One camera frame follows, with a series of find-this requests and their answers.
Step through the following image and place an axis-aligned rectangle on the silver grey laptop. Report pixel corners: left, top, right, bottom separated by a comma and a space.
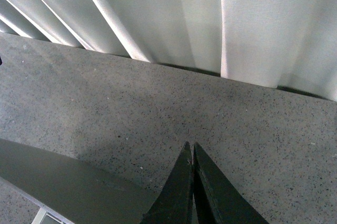
1, 139, 156, 223

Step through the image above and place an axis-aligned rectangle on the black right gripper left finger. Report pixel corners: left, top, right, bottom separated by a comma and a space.
141, 142, 193, 223

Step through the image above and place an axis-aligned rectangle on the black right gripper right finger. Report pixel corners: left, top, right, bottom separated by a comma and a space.
193, 143, 267, 223

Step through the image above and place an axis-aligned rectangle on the white pleated curtain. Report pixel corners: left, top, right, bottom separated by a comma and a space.
1, 0, 336, 100

